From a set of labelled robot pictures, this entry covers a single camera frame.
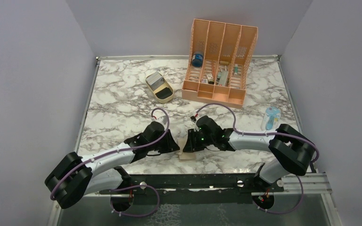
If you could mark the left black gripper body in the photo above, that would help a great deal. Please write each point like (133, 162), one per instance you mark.
(165, 146)

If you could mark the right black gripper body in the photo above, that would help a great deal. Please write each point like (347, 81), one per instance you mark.
(198, 141)

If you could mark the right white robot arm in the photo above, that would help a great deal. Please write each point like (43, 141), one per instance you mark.
(292, 151)

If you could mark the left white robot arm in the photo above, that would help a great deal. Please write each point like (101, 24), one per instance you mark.
(76, 176)

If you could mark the beige tray with cards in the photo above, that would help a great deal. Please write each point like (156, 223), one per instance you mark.
(166, 84)

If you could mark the white card stack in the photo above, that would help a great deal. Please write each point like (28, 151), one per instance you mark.
(155, 80)

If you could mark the small items in organizer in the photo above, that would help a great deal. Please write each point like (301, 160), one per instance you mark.
(221, 77)

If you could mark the orange plastic desk organizer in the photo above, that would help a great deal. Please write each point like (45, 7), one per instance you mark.
(222, 44)

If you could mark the blue packaged item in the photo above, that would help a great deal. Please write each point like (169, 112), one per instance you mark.
(271, 118)

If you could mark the white tube in organizer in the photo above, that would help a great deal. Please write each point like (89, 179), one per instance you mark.
(235, 70)

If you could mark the blue round jar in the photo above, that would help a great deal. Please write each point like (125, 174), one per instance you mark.
(197, 59)

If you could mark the black mounting base rail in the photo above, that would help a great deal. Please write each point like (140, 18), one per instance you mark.
(193, 188)

